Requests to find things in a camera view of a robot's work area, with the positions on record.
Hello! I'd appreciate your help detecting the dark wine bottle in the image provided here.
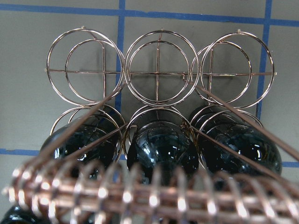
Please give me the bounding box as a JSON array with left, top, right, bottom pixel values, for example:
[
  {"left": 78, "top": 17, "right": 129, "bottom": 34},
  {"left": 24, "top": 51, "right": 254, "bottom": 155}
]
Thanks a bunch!
[
  {"left": 189, "top": 105, "right": 282, "bottom": 176},
  {"left": 127, "top": 120, "right": 199, "bottom": 186},
  {"left": 52, "top": 116, "right": 119, "bottom": 168}
]

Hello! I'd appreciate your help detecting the copper wire bottle basket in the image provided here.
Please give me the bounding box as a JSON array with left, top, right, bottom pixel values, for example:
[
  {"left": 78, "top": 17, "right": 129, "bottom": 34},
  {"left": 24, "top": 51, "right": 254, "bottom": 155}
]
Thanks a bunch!
[{"left": 3, "top": 28, "right": 299, "bottom": 224}]

